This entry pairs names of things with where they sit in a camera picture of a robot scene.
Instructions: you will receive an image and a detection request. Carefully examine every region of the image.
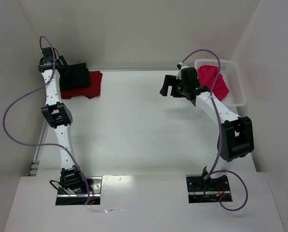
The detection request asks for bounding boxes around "black t-shirt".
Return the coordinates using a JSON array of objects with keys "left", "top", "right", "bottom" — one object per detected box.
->
[{"left": 58, "top": 63, "right": 90, "bottom": 90}]

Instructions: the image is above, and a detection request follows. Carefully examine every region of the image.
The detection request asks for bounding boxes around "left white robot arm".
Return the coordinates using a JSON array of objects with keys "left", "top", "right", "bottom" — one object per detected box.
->
[{"left": 39, "top": 47, "right": 89, "bottom": 194}]

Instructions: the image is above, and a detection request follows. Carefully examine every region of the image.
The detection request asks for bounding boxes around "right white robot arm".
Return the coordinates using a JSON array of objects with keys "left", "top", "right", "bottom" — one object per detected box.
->
[{"left": 160, "top": 67, "right": 254, "bottom": 184}]

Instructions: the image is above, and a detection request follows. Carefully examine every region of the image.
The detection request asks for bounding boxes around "pink t-shirt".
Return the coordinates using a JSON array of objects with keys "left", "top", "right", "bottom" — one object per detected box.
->
[{"left": 197, "top": 65, "right": 230, "bottom": 102}]

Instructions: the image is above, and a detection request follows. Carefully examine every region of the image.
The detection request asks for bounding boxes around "folded red t-shirt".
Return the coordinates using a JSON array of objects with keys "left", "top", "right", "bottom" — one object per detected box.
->
[{"left": 60, "top": 71, "right": 103, "bottom": 100}]

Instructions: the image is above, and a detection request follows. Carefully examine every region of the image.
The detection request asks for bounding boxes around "white plastic basket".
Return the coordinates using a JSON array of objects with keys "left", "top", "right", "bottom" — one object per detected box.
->
[{"left": 194, "top": 58, "right": 247, "bottom": 107}]

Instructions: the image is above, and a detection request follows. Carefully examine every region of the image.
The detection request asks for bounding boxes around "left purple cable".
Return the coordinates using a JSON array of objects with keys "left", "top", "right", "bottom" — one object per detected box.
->
[{"left": 2, "top": 36, "right": 95, "bottom": 205}]

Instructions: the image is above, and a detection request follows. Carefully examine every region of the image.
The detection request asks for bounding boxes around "purple cable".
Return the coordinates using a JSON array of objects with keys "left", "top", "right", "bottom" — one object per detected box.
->
[
  {"left": 2, "top": 36, "right": 95, "bottom": 205},
  {"left": 180, "top": 49, "right": 249, "bottom": 211}
]

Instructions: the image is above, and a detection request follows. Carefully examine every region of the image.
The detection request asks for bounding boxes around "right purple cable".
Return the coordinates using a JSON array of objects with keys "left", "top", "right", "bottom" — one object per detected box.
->
[{"left": 180, "top": 49, "right": 249, "bottom": 211}]

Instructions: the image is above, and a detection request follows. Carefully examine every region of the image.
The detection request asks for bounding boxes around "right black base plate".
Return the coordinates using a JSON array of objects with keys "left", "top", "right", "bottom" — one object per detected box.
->
[{"left": 186, "top": 175, "right": 232, "bottom": 203}]

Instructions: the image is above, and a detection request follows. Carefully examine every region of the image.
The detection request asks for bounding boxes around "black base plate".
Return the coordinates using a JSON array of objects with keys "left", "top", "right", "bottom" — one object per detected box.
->
[
  {"left": 50, "top": 177, "right": 102, "bottom": 206},
  {"left": 186, "top": 175, "right": 232, "bottom": 203}
]

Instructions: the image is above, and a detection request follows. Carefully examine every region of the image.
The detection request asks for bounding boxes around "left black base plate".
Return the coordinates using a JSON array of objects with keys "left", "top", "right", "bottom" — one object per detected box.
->
[{"left": 50, "top": 177, "right": 102, "bottom": 206}]

